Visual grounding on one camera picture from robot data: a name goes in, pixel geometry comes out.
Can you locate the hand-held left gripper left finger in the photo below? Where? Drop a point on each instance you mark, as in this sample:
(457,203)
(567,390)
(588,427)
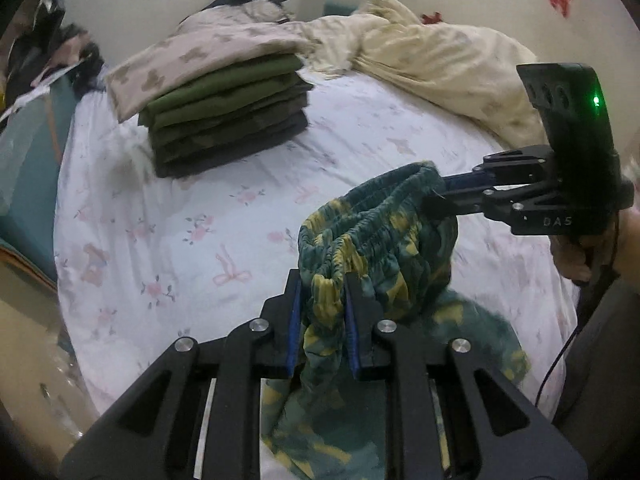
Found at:
(295,325)

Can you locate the cream crumpled blanket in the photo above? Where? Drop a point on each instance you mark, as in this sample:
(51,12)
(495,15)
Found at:
(450,60)

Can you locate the beige patterned folded pants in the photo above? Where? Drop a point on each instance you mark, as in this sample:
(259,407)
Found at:
(210,55)

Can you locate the person's grey clothing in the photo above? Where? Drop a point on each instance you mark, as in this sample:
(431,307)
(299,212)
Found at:
(605,360)

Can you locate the white paper sheet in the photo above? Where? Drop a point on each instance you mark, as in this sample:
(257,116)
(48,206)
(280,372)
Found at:
(40,87)

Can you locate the person's right hand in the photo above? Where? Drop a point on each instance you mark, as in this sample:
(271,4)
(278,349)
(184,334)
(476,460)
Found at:
(570,260)

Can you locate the green yellow camouflage pants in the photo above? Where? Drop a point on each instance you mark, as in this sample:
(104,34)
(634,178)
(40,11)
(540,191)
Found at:
(395,260)

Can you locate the teal headboard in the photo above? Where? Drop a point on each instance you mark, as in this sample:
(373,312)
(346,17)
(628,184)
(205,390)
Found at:
(340,8)

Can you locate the dark clutter pile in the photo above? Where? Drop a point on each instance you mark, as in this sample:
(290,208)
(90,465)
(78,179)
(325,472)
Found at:
(75,50)

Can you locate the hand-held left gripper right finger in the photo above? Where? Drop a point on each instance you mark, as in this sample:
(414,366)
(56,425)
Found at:
(352,330)

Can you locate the teal bedside panel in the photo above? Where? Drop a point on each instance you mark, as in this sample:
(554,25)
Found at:
(30,175)

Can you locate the olive green folded pants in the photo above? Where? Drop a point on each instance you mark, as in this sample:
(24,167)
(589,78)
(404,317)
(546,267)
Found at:
(235,80)
(225,107)

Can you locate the small red object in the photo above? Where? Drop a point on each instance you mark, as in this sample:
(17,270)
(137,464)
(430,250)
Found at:
(432,17)

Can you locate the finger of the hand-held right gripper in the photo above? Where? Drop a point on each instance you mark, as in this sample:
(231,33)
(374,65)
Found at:
(530,210)
(515,165)

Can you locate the dark grey folded pants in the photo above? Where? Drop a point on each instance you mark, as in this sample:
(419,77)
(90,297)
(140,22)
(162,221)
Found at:
(235,152)

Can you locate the white floral bed sheet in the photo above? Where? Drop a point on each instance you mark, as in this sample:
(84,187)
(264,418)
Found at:
(175,220)

